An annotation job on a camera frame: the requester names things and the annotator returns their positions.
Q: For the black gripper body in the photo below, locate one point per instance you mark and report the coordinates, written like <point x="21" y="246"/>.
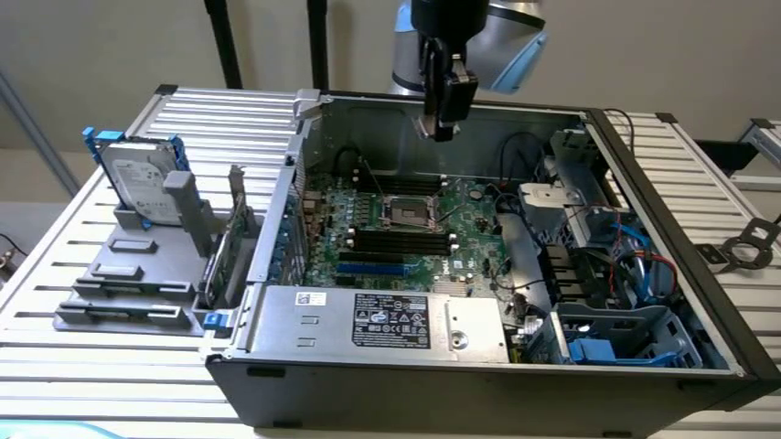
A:
<point x="449" y="18"/>

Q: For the cpu chip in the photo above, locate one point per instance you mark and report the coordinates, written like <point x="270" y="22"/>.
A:
<point x="432" y="129"/>

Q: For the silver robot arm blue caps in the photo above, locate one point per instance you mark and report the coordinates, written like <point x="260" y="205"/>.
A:
<point x="513" y="41"/>

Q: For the black ram slot bank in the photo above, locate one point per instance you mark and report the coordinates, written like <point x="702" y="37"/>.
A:
<point x="403" y="241"/>
<point x="400" y="182"/>

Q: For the thin metal locking lever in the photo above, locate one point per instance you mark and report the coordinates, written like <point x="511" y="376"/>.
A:
<point x="373" y="178"/>
<point x="451" y="215"/>

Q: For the cpu socket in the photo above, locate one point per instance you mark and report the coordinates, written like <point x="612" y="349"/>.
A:
<point x="411" y="211"/>

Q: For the black expansion slot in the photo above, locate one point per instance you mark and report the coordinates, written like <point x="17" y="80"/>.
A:
<point x="371" y="257"/>

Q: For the blue expansion slot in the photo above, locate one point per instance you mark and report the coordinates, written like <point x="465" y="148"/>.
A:
<point x="372" y="270"/>

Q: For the black stand pole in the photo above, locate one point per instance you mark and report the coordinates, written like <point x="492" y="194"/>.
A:
<point x="225" y="43"/>
<point x="317" y="43"/>

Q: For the coin cell battery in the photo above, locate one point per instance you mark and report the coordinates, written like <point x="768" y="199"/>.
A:
<point x="477" y="193"/>

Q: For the metal disk bay cage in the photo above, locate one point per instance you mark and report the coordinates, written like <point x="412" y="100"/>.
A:
<point x="564" y="183"/>

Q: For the green motherboard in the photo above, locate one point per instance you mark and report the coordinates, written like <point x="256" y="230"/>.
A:
<point x="397" y="247"/>

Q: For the silver chipset heat sink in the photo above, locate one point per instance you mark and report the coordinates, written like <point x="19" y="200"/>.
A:
<point x="455" y="288"/>

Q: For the black fan shroud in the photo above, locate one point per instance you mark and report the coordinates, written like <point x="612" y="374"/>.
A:
<point x="571" y="274"/>

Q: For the green graphics card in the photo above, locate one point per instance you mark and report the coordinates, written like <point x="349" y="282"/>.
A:
<point x="228" y="256"/>

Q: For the silver power supply unit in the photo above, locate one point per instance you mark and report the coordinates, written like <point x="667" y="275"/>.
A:
<point x="366" y="324"/>

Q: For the silver hard disk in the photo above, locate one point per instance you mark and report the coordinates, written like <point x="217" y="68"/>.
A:
<point x="142" y="183"/>

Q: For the blue disk caddy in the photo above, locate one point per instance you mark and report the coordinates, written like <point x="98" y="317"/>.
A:
<point x="110" y="135"/>

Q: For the blue drive bay clip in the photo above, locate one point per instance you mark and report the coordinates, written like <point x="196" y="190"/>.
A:
<point x="591" y="351"/>

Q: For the blue case latch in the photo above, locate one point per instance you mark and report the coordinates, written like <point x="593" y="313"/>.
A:
<point x="217" y="320"/>

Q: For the black open pc case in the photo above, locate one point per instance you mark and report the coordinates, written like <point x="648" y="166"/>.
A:
<point x="464" y="393"/>

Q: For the gray parts rack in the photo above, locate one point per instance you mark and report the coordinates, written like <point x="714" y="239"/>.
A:
<point x="141" y="274"/>

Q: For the black ram stick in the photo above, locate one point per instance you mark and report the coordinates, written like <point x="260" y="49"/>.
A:
<point x="120" y="312"/>

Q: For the teal cloth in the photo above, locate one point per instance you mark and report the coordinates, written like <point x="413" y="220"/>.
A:
<point x="49" y="431"/>

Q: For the black metal bracket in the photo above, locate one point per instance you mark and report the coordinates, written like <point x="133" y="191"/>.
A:
<point x="742" y="249"/>

